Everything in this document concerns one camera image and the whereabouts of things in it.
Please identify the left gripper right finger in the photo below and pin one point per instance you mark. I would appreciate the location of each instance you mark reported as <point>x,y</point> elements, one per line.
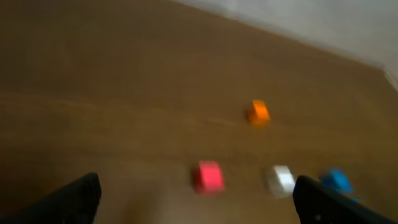
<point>323,205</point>

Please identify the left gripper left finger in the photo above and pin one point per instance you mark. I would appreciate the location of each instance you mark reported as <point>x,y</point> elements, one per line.
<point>68,202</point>

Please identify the orange cube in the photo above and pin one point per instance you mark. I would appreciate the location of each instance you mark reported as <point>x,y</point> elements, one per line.
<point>258,112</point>

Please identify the red cube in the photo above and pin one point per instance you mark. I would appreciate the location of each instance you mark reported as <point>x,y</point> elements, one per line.
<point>209,177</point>

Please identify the blue cube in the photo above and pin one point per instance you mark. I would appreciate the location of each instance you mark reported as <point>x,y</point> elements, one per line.
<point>337,180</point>

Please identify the white cube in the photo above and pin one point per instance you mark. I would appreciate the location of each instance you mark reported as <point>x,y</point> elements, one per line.
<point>281,181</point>

